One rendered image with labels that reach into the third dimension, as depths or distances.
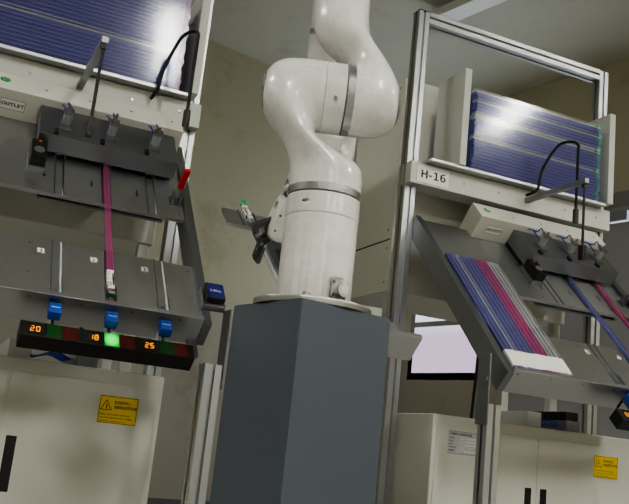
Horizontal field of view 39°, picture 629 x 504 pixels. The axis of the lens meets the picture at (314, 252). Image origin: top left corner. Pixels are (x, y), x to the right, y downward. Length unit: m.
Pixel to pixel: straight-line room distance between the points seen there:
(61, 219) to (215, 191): 3.45
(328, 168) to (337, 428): 0.40
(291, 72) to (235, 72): 4.71
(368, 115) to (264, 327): 0.39
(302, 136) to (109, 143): 0.90
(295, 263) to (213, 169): 4.53
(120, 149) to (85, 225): 0.34
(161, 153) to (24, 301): 0.64
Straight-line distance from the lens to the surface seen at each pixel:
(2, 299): 1.80
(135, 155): 2.23
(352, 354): 1.35
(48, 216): 2.48
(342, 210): 1.40
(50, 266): 1.88
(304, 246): 1.38
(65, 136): 2.21
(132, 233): 2.52
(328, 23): 1.58
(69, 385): 2.11
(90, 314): 1.82
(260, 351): 1.35
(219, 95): 6.05
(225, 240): 5.86
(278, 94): 1.45
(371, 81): 1.47
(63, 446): 2.11
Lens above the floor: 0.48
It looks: 13 degrees up
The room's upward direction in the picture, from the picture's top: 6 degrees clockwise
